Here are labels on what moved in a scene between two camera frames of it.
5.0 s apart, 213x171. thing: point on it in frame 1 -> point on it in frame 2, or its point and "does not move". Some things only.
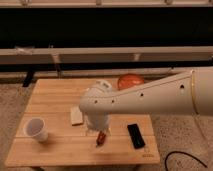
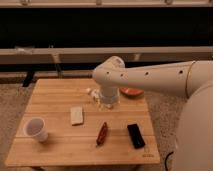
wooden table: [54, 131] does not move
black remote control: [136, 136] does not move
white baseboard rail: [106, 54] does not move
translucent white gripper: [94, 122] -> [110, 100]
